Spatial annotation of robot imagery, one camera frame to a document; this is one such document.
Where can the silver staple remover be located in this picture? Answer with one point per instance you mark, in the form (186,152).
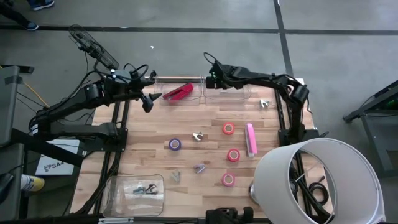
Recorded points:
(264,103)

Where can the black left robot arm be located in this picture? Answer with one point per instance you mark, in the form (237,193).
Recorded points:
(62,107)

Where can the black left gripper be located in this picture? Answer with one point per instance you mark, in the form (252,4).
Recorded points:
(133,88)

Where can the pale grey-green staple remover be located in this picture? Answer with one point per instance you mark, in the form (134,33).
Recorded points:
(175,177)

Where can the black rig leg beam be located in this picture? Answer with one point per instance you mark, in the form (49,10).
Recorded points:
(46,146)

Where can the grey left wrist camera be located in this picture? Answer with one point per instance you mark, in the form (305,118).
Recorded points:
(119,76)

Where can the grey equipment case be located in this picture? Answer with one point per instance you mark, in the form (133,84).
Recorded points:
(7,109)
(12,161)

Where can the purple tape roll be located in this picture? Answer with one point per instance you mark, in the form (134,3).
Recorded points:
(170,144)

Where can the pink tape roll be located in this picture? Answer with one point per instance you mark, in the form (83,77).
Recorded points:
(223,180)

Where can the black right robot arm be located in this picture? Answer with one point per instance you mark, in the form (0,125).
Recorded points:
(264,79)

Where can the pink stapler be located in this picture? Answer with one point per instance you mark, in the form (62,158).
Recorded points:
(251,140)

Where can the beige staple remover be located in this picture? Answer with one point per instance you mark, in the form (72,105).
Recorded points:
(197,136)

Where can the black frame clamp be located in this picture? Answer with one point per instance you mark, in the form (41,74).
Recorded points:
(152,74)

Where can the white drum-shade lamp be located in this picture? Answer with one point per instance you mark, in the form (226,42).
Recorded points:
(273,174)

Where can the red stapler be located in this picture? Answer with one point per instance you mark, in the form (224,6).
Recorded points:
(180,92)

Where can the black bulky object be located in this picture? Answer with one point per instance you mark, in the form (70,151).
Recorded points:
(227,216)

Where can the silver bracket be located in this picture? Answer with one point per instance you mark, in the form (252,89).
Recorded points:
(115,220)

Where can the blue staple remover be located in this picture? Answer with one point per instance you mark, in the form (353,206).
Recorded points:
(139,190)

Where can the red tape roll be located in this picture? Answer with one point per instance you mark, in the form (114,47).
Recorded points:
(228,155)

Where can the black side table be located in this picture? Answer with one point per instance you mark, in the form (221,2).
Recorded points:
(351,116)

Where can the white printed box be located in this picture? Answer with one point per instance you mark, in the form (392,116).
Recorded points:
(46,169)

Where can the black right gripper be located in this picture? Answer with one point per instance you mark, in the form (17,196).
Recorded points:
(222,77)

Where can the person's leg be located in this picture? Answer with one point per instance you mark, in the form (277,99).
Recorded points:
(12,14)

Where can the person's shoe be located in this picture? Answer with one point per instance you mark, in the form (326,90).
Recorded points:
(31,24)
(42,3)

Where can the clear plastic bin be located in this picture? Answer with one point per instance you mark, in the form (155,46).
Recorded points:
(242,95)
(189,101)
(115,202)

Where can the black staple remover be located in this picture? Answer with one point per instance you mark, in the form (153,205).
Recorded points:
(151,189)

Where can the yellow and white bottle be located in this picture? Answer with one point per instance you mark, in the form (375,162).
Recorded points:
(32,183)

